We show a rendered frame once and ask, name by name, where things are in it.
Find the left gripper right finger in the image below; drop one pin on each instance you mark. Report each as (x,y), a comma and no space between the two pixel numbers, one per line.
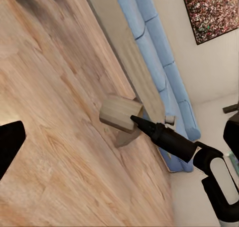
(231,136)

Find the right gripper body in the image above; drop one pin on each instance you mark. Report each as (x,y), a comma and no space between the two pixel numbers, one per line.
(167,139)

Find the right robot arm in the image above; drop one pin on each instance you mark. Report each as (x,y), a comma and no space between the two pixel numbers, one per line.
(219,186)

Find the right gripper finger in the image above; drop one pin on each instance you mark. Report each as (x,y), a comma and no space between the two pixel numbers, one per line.
(147,125)
(145,131)

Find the pillar candle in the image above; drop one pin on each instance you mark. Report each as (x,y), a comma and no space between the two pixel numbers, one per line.
(116,111)

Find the coffee table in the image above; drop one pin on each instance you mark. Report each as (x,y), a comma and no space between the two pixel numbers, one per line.
(112,21)

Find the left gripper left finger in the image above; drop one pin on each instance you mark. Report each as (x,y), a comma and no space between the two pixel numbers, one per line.
(12,136)

